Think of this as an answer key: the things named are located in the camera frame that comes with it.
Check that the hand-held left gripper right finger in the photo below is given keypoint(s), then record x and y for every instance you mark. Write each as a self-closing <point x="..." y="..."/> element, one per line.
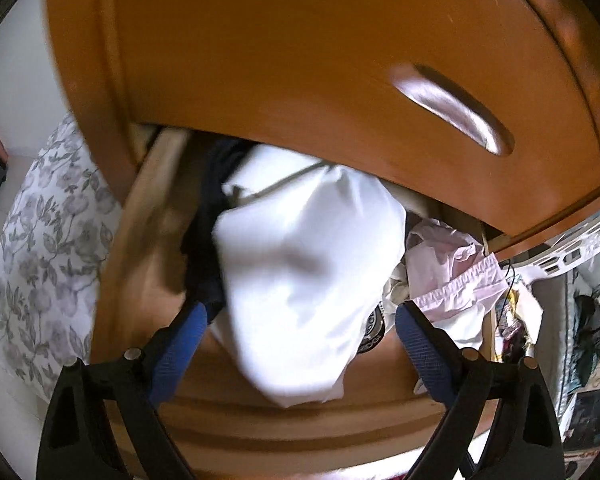
<point x="425" y="355"/>

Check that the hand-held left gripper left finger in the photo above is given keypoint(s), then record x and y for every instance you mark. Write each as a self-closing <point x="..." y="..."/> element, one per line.
<point x="177" y="350"/>

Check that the navy garment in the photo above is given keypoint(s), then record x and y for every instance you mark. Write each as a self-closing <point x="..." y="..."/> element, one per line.
<point x="205" y="240"/>

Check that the wooden drawer holding clothes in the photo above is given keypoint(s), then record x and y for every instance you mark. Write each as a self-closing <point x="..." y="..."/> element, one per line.
<point x="145" y="240"/>

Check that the smooth white garment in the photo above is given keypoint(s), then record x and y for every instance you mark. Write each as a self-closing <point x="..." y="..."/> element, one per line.
<point x="305" y="270"/>

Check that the cream garment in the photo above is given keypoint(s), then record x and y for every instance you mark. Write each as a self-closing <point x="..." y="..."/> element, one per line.
<point x="467" y="327"/>

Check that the pink garment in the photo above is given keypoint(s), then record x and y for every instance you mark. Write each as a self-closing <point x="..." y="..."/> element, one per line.
<point x="450" y="270"/>

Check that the colourful fabric pile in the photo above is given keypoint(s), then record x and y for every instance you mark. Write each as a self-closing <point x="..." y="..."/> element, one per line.
<point x="515" y="330"/>

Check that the grey sofa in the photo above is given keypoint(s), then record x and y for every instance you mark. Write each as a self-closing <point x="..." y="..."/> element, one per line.
<point x="555" y="340"/>

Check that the grey floral blanket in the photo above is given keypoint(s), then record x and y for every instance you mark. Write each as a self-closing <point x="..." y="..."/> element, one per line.
<point x="40" y="260"/>

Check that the dark garment on sofa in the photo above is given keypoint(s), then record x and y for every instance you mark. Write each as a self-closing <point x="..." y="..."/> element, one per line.
<point x="587" y="330"/>

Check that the white lattice basket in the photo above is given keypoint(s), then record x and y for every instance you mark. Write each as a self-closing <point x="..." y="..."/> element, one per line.
<point x="580" y="250"/>

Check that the wooden nightstand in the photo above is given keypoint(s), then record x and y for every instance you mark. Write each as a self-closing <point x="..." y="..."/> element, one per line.
<point x="80" y="60"/>

